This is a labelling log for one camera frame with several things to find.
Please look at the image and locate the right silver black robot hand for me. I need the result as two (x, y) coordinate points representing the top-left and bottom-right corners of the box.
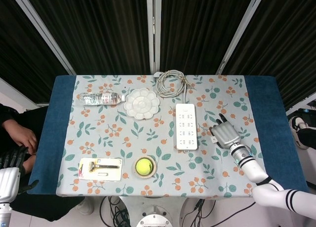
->
(209, 113), (241, 149)

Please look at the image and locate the coiled grey power cable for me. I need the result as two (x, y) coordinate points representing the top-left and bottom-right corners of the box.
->
(153, 69), (195, 105)

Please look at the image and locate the black trouser leg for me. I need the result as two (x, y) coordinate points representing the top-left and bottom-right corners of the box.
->
(297, 128), (316, 150)

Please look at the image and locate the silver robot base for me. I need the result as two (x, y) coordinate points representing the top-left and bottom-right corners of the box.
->
(118, 196), (191, 227)

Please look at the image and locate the yellow tennis ball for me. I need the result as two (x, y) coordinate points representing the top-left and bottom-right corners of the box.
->
(135, 157), (154, 176)

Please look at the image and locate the white frame post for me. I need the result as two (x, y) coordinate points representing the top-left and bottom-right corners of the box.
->
(216, 0), (267, 75)
(146, 0), (162, 75)
(9, 0), (76, 76)

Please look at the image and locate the razor in blister pack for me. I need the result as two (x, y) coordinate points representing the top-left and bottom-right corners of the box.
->
(78, 157), (123, 182)

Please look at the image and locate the clear plastic water bottle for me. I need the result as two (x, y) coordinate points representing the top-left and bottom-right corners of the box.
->
(76, 92), (126, 106)

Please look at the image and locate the black device with blue light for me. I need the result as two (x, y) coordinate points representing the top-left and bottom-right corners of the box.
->
(297, 108), (316, 121)

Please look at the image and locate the blue table cover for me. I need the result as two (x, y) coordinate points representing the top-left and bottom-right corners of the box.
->
(26, 75), (309, 195)

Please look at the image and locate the black and white sneaker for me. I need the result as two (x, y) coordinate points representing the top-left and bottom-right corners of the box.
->
(288, 115), (309, 149)

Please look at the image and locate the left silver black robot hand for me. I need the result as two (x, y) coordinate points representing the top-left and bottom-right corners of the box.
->
(0, 146), (40, 203)

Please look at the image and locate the floral patterned tablecloth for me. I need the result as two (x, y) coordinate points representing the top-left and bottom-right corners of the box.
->
(56, 75), (272, 197)

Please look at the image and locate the beige tape roll ring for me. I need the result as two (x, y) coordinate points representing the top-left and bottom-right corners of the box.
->
(132, 154), (158, 180)

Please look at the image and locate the black pleated curtain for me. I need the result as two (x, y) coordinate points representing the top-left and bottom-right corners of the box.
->
(0, 0), (72, 106)
(160, 0), (258, 75)
(22, 0), (152, 75)
(222, 0), (316, 112)

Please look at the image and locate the white power strip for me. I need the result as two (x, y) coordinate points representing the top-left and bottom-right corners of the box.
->
(175, 103), (199, 153)

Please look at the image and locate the white flower paint palette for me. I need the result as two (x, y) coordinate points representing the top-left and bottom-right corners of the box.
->
(123, 88), (160, 120)

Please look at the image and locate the person in black clothes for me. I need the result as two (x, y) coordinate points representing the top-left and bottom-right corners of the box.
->
(0, 103), (86, 223)

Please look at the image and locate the black floor cable bundle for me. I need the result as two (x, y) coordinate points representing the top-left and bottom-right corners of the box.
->
(182, 199), (216, 227)
(100, 196), (136, 227)

